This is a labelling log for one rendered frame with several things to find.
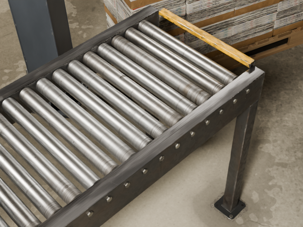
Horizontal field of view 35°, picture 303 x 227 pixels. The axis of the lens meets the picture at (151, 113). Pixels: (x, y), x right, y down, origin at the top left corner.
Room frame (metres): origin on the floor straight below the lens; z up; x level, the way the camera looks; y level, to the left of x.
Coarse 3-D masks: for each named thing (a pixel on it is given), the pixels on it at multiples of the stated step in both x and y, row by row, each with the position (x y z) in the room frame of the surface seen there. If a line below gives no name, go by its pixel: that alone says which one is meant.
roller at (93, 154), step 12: (24, 96) 1.09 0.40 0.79; (36, 96) 1.08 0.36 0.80; (36, 108) 1.03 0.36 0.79; (48, 108) 1.02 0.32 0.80; (48, 120) 0.98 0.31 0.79; (60, 120) 0.97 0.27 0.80; (60, 132) 0.94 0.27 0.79; (72, 132) 0.92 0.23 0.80; (72, 144) 0.89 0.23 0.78; (84, 144) 0.88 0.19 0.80; (84, 156) 0.85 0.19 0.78; (96, 156) 0.83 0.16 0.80; (108, 156) 0.84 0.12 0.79; (96, 168) 0.81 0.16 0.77; (108, 168) 0.79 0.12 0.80
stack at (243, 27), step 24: (120, 0) 1.94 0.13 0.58; (168, 0) 1.90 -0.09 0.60; (192, 0) 1.95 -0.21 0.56; (216, 0) 2.01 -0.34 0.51; (240, 0) 2.08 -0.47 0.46; (264, 0) 2.14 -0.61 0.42; (288, 0) 2.22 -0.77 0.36; (168, 24) 1.90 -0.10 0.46; (216, 24) 2.02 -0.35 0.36; (240, 24) 2.08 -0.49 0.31; (264, 24) 2.16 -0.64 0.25; (288, 24) 2.23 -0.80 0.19; (240, 48) 2.10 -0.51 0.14; (288, 48) 2.25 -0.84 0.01
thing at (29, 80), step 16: (144, 16) 1.49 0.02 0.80; (112, 32) 1.40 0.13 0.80; (80, 48) 1.31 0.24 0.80; (96, 48) 1.32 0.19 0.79; (48, 64) 1.23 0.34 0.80; (64, 64) 1.23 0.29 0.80; (16, 80) 1.16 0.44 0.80; (32, 80) 1.15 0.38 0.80; (0, 96) 1.08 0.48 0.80; (16, 96) 1.10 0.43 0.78; (0, 112) 1.05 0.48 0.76
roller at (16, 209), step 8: (0, 184) 0.75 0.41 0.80; (0, 192) 0.72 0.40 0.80; (8, 192) 0.72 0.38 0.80; (0, 200) 0.70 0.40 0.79; (8, 200) 0.69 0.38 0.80; (16, 200) 0.69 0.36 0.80; (8, 208) 0.67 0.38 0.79; (16, 208) 0.67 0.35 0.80; (24, 208) 0.67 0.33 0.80; (16, 216) 0.65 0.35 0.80; (24, 216) 0.64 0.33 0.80; (32, 216) 0.65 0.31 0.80; (16, 224) 0.63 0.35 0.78; (24, 224) 0.62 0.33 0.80; (32, 224) 0.62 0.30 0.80
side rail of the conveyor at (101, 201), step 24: (264, 72) 1.16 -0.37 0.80; (216, 96) 1.05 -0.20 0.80; (240, 96) 1.08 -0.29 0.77; (192, 120) 0.96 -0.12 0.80; (216, 120) 1.00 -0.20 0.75; (168, 144) 0.87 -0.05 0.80; (192, 144) 0.93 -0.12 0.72; (120, 168) 0.79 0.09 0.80; (144, 168) 0.79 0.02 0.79; (168, 168) 0.86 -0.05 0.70; (96, 192) 0.71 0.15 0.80; (120, 192) 0.73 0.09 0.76; (72, 216) 0.64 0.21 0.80; (96, 216) 0.67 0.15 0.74
